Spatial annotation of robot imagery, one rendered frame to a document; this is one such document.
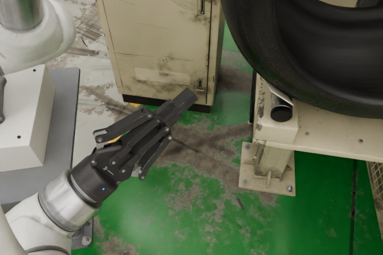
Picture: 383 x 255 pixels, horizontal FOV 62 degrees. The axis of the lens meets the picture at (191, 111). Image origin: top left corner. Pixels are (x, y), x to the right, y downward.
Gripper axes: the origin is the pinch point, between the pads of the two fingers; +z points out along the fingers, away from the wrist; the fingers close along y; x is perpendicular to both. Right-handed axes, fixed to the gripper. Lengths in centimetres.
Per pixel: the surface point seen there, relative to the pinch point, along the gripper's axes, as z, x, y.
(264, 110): 15.1, -4.9, 19.8
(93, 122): -34, -120, 53
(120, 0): 16, -96, 5
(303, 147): 16.2, 2.0, 30.2
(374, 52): 45, -2, 27
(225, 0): 16.8, -0.6, -9.1
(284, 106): 16.9, 1.3, 16.5
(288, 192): 17, -39, 106
